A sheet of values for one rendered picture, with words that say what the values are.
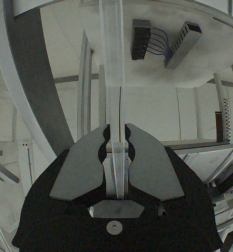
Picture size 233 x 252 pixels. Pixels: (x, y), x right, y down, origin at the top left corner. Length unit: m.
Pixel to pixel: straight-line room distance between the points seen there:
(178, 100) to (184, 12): 1.81
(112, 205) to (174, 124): 1.82
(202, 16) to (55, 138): 0.48
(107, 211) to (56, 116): 0.23
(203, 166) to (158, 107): 1.77
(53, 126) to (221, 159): 0.29
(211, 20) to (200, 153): 0.40
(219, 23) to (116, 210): 0.60
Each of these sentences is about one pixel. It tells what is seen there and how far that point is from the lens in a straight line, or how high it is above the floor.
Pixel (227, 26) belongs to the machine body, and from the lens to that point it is 0.54.
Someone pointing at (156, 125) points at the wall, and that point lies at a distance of 1.94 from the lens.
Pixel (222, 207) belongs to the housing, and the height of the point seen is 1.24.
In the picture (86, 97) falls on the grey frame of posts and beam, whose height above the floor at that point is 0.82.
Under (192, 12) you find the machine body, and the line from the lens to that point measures 0.45.
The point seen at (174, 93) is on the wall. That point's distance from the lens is 2.14.
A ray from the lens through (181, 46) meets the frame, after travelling 0.49.
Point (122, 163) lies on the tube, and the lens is 0.17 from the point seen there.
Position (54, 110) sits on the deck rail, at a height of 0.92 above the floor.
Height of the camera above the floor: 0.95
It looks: 3 degrees down
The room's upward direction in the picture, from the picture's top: 179 degrees clockwise
